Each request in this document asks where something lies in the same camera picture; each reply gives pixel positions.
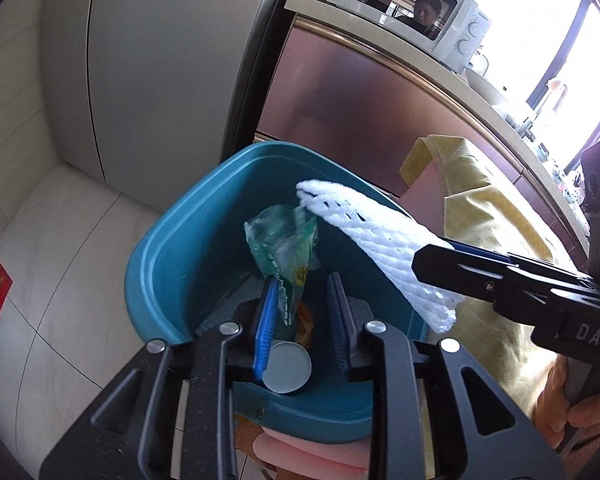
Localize white foam net sleeve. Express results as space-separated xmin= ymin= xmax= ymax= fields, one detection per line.
xmin=296 ymin=179 xmax=465 ymax=333

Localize green plastic wrapper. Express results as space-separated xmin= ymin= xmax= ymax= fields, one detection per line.
xmin=244 ymin=204 xmax=320 ymax=326

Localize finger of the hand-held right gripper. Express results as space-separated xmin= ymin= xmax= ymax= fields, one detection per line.
xmin=449 ymin=240 xmax=588 ymax=283
xmin=411 ymin=244 xmax=600 ymax=323

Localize teal plastic bin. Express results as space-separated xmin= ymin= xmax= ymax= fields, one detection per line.
xmin=125 ymin=141 xmax=428 ymax=446

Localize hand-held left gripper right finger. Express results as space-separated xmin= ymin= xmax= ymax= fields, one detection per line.
xmin=326 ymin=272 xmax=568 ymax=480

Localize wide white bowl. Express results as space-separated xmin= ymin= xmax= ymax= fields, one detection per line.
xmin=462 ymin=67 xmax=506 ymax=106

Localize round white cup lid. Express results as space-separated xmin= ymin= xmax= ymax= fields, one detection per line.
xmin=262 ymin=340 xmax=312 ymax=394

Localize white microwave oven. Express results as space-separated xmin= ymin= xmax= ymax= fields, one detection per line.
xmin=326 ymin=0 xmax=492 ymax=75

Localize dark framed window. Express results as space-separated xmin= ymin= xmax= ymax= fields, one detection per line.
xmin=467 ymin=0 xmax=600 ymax=171

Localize yellow checked cloth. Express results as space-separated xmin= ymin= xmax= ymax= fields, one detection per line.
xmin=399 ymin=134 xmax=581 ymax=426

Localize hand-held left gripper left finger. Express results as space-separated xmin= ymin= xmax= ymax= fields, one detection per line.
xmin=39 ymin=276 xmax=281 ymax=480

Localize kitchen counter cabinet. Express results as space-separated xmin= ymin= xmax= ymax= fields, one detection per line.
xmin=252 ymin=0 xmax=591 ymax=271

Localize grey refrigerator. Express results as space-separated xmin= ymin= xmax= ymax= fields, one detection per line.
xmin=45 ymin=0 xmax=301 ymax=206

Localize steel kitchen faucet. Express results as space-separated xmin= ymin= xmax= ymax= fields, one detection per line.
xmin=517 ymin=82 xmax=568 ymax=141

